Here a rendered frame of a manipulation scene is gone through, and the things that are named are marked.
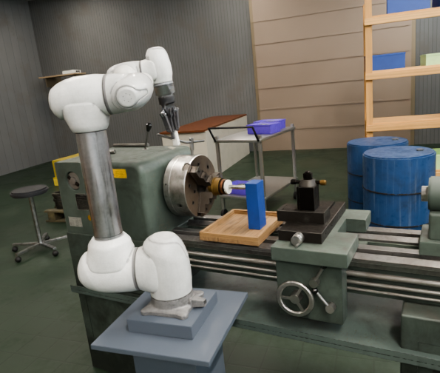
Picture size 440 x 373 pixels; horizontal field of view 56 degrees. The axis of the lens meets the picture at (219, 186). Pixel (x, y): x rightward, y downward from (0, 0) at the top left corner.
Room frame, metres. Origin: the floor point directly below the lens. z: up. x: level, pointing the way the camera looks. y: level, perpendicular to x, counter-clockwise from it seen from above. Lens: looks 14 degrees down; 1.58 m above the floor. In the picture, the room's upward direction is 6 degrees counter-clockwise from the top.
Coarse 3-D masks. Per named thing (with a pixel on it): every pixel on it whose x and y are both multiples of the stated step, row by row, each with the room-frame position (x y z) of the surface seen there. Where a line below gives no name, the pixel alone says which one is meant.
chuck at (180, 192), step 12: (180, 156) 2.07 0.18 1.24; (192, 156) 2.03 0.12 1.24; (204, 156) 2.10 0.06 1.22; (180, 168) 1.97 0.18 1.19; (204, 168) 2.09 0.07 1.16; (180, 180) 1.93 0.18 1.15; (192, 180) 1.98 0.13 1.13; (180, 192) 1.92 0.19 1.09; (192, 192) 1.97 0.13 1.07; (192, 204) 1.96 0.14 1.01; (192, 216) 2.00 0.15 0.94
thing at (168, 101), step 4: (164, 96) 1.93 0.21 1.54; (168, 96) 1.93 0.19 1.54; (172, 96) 1.94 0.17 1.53; (160, 100) 1.93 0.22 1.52; (164, 100) 1.92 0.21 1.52; (168, 100) 1.93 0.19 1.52; (172, 100) 1.94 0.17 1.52; (160, 104) 1.94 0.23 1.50; (164, 104) 1.93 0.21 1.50; (168, 104) 1.95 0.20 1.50; (172, 104) 1.98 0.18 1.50; (164, 108) 1.92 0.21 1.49; (168, 108) 1.94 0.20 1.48; (168, 112) 1.94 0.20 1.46
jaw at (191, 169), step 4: (188, 164) 1.98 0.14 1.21; (184, 168) 1.97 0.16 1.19; (188, 168) 1.96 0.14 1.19; (192, 168) 1.97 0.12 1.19; (196, 168) 1.96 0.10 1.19; (192, 172) 1.95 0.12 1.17; (196, 172) 1.94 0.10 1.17; (200, 172) 1.98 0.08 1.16; (204, 172) 1.98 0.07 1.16; (192, 176) 1.97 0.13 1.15; (196, 176) 1.96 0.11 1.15; (200, 176) 1.97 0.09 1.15; (204, 176) 1.96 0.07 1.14; (208, 176) 1.99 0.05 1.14; (196, 180) 1.99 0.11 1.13; (200, 180) 1.97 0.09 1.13; (204, 180) 1.96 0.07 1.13; (208, 180) 1.97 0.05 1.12; (200, 184) 2.00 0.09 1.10; (204, 184) 1.99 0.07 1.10; (208, 184) 1.98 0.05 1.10
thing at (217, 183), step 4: (212, 180) 1.98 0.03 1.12; (216, 180) 1.98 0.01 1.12; (220, 180) 1.98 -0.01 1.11; (224, 180) 1.97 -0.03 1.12; (212, 184) 1.97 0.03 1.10; (216, 184) 1.96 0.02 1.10; (220, 184) 1.95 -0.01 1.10; (208, 188) 1.99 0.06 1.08; (212, 188) 1.97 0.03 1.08; (216, 188) 1.96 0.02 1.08; (220, 188) 1.95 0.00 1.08; (212, 192) 1.97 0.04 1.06; (216, 192) 1.96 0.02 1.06; (220, 192) 1.96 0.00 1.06; (224, 192) 1.95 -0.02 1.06
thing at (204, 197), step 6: (198, 192) 2.02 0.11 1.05; (204, 192) 2.00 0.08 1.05; (210, 192) 1.99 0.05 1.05; (204, 198) 1.99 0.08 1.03; (210, 198) 1.99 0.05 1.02; (216, 198) 2.00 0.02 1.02; (198, 204) 2.00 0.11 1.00; (204, 204) 1.98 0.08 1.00; (210, 204) 1.99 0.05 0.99; (198, 210) 1.99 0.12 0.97; (204, 210) 1.97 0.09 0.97
